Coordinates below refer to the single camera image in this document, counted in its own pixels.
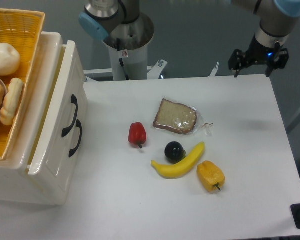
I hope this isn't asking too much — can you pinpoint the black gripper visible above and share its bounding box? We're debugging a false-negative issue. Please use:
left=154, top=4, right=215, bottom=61
left=228, top=35, right=289, bottom=78

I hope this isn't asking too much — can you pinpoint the dark purple eggplant ball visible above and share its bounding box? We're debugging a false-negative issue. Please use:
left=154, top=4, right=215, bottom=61
left=164, top=141, right=186, bottom=164

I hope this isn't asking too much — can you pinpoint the yellow bell pepper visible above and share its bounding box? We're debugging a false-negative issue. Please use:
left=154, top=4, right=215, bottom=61
left=196, top=160, right=226, bottom=192

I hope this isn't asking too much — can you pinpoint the yellow banana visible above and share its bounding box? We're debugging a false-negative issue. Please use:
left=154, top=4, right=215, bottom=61
left=150, top=142, right=206, bottom=179

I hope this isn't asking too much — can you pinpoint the red bell pepper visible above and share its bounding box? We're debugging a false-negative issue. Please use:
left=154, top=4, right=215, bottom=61
left=128, top=122, right=147, bottom=149

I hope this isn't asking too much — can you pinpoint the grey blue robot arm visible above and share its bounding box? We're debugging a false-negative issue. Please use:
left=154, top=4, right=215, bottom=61
left=78, top=0, right=300, bottom=81

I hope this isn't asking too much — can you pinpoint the white drawer cabinet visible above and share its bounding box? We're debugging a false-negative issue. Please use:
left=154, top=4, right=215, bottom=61
left=0, top=31, right=66, bottom=207

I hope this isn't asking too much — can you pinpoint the bread slice in plastic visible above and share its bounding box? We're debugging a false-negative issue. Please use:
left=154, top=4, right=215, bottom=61
left=152, top=98, right=214, bottom=135

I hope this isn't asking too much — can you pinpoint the yellow wicker basket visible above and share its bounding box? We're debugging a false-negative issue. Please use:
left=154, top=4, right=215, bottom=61
left=0, top=8, right=45, bottom=161

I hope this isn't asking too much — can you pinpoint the white round bun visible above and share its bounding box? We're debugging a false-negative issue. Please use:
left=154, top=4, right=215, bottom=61
left=0, top=43, right=21, bottom=76

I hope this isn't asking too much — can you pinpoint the beige braided bread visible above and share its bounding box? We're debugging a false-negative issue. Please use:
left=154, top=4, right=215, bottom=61
left=0, top=78, right=24, bottom=126

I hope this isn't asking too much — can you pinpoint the white table bracket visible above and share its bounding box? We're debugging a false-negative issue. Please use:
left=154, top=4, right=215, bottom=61
left=209, top=61, right=220, bottom=77

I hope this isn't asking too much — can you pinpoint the white bracket with bolt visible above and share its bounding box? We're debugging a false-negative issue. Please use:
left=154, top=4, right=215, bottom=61
left=147, top=59, right=168, bottom=80

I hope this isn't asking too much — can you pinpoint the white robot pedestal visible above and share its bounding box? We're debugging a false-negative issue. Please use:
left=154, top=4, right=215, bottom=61
left=103, top=12, right=155, bottom=81

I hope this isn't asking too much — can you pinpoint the black lower drawer handle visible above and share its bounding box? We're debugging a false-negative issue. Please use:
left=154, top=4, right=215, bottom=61
left=68, top=119, right=83, bottom=158

